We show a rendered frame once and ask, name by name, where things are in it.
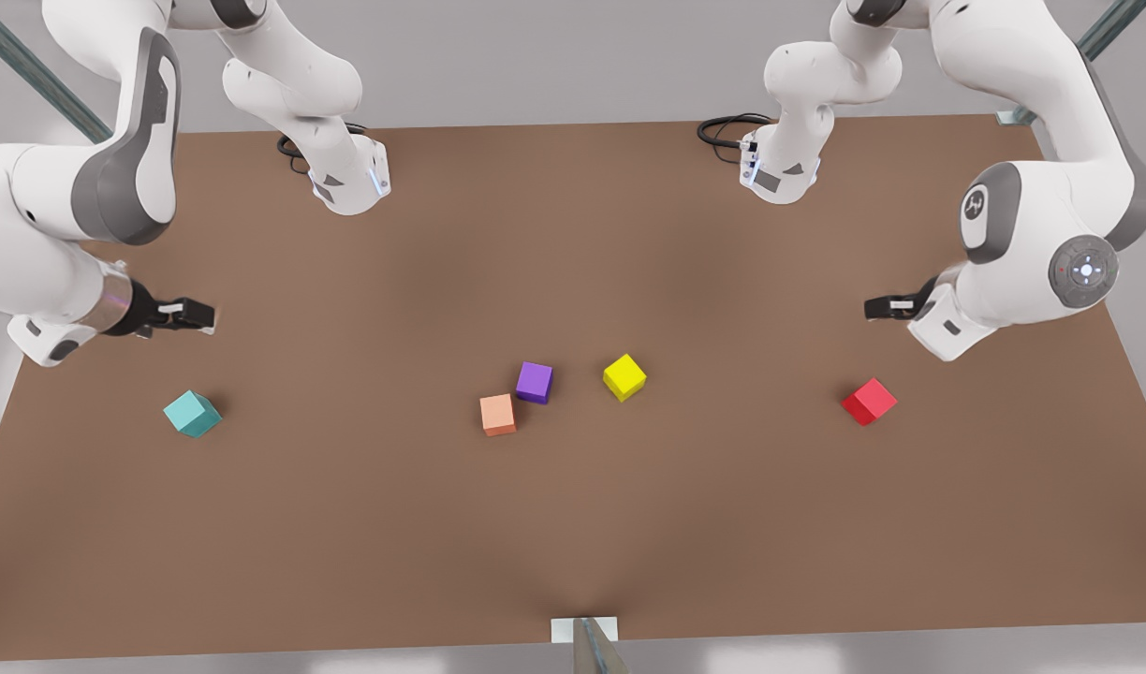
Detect purple wooden cube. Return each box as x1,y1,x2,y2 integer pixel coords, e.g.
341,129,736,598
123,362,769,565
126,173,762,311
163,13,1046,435
515,361,554,405

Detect orange wooden cube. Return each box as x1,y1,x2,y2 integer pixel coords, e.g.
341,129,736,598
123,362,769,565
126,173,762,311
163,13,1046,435
479,393,518,438

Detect silver frame post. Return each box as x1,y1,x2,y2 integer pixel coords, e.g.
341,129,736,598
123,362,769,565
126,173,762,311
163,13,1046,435
997,0,1146,127
551,616,632,674
0,5,113,145

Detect teal wooden cube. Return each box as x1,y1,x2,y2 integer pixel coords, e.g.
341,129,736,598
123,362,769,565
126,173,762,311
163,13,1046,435
163,389,223,439

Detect red wooden cube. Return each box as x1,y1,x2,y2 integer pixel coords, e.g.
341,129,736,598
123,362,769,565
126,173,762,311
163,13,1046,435
841,377,899,428

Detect black cable loop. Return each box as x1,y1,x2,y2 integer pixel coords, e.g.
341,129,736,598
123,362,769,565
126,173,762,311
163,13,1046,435
276,123,370,177
697,113,776,167

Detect yellow wooden cube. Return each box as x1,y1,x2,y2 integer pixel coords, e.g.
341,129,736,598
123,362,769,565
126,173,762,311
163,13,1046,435
602,353,648,403

